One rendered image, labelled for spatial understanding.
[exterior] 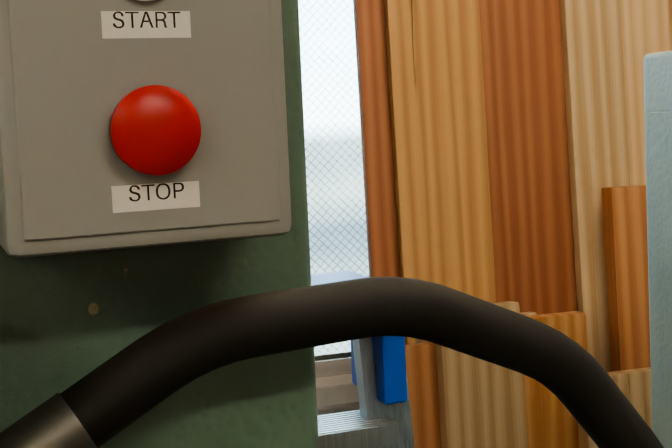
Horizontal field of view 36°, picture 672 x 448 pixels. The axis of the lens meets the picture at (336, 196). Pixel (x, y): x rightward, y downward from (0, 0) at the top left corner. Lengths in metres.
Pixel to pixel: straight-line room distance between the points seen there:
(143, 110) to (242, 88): 0.04
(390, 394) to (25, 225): 0.97
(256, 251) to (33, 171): 0.12
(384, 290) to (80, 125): 0.14
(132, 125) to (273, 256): 0.11
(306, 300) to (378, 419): 0.92
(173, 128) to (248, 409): 0.14
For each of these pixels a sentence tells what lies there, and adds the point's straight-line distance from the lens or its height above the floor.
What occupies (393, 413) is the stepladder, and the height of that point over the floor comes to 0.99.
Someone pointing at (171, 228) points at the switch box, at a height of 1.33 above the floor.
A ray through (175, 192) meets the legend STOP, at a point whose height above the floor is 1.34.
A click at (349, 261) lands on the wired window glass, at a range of 2.03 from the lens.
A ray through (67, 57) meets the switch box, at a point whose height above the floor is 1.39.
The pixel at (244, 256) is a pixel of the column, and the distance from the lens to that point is 0.43.
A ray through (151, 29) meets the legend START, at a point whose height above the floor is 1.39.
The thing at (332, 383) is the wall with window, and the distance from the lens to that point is 2.00.
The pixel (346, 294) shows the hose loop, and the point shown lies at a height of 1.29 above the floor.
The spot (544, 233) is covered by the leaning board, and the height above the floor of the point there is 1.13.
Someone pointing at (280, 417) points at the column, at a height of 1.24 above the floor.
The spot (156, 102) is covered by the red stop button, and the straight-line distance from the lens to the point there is 0.35.
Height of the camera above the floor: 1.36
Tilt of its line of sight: 4 degrees down
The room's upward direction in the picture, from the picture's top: 3 degrees counter-clockwise
